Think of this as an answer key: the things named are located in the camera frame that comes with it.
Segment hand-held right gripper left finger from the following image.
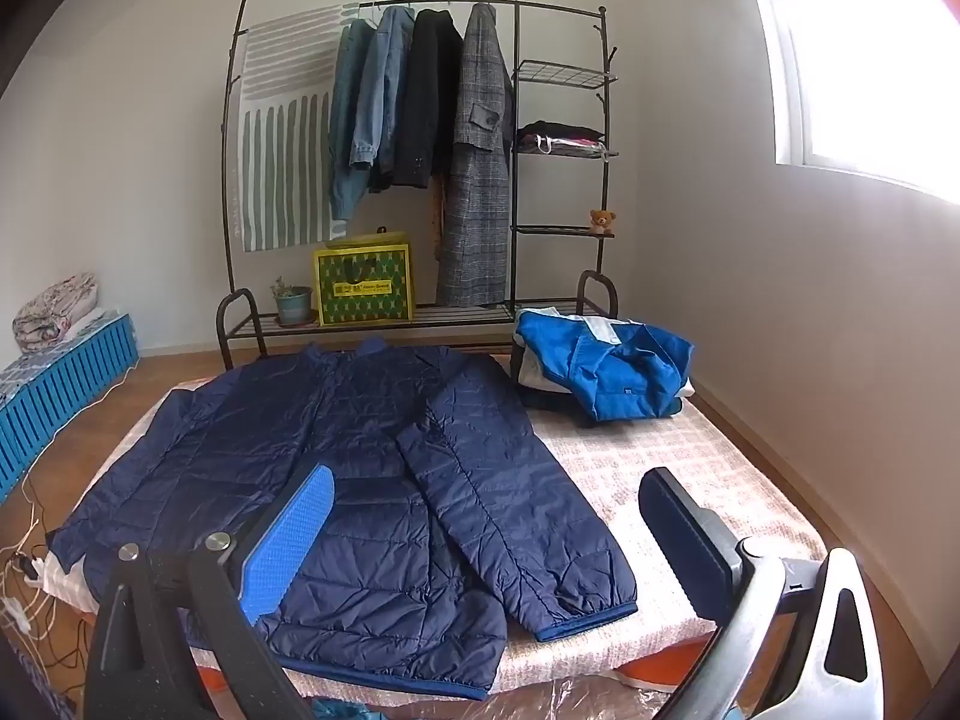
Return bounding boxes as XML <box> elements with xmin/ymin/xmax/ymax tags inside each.
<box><xmin>84</xmin><ymin>463</ymin><xmax>336</xmax><ymax>720</ymax></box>

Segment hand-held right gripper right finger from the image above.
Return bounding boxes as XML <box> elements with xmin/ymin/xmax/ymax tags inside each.
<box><xmin>639</xmin><ymin>467</ymin><xmax>886</xmax><ymax>720</ymax></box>

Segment navy quilted puffer jacket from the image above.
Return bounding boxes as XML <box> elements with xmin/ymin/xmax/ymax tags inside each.
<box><xmin>46</xmin><ymin>340</ymin><xmax>640</xmax><ymax>702</ymax></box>

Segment black metal clothes rack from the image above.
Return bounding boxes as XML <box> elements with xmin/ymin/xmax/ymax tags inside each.
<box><xmin>216</xmin><ymin>0</ymin><xmax>622</xmax><ymax>372</ymax></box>

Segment folded clothes on rack shelf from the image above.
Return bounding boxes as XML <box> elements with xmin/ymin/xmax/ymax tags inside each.
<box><xmin>516</xmin><ymin>120</ymin><xmax>607</xmax><ymax>158</ymax></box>

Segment teal cloth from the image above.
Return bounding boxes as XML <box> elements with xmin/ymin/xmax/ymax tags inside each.
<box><xmin>311</xmin><ymin>697</ymin><xmax>376</xmax><ymax>720</ymax></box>

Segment bright blue jacket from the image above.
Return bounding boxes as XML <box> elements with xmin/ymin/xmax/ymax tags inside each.
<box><xmin>516</xmin><ymin>309</ymin><xmax>695</xmax><ymax>422</ymax></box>

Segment clear plastic sheet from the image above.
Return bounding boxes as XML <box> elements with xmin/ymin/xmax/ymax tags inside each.
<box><xmin>300</xmin><ymin>671</ymin><xmax>680</xmax><ymax>720</ymax></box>

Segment small potted plant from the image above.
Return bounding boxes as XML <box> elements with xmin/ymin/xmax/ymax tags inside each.
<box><xmin>270</xmin><ymin>277</ymin><xmax>314</xmax><ymax>327</ymax></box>

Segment green yellow patterned box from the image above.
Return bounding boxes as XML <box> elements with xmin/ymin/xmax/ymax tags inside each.
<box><xmin>313</xmin><ymin>231</ymin><xmax>416</xmax><ymax>327</ymax></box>

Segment blue slatted crate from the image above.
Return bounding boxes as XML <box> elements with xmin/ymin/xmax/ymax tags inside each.
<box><xmin>0</xmin><ymin>311</ymin><xmax>140</xmax><ymax>503</ymax></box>

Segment floral fabric bundle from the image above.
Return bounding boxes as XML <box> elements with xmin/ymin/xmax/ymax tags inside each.
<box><xmin>13</xmin><ymin>272</ymin><xmax>102</xmax><ymax>350</ymax></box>

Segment grey plaid long coat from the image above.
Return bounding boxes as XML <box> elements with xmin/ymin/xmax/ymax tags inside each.
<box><xmin>436</xmin><ymin>4</ymin><xmax>517</xmax><ymax>308</ymax></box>

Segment light denim jacket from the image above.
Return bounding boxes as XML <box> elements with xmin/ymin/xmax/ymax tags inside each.
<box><xmin>328</xmin><ymin>19</ymin><xmax>377</xmax><ymax>222</ymax></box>

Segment black coat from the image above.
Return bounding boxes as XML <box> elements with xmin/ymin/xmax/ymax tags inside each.
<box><xmin>388</xmin><ymin>9</ymin><xmax>464</xmax><ymax>190</ymax></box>

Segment blue denim jacket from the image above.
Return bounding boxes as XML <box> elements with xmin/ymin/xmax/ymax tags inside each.
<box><xmin>351</xmin><ymin>6</ymin><xmax>416</xmax><ymax>175</ymax></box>

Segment bright window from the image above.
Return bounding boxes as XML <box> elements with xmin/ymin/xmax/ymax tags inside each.
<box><xmin>739</xmin><ymin>0</ymin><xmax>960</xmax><ymax>203</ymax></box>

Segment white cables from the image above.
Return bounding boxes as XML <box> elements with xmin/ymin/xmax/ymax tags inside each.
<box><xmin>0</xmin><ymin>476</ymin><xmax>95</xmax><ymax>691</ymax></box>

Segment striped wall tapestry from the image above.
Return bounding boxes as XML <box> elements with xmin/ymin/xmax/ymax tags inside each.
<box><xmin>236</xmin><ymin>4</ymin><xmax>362</xmax><ymax>252</ymax></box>

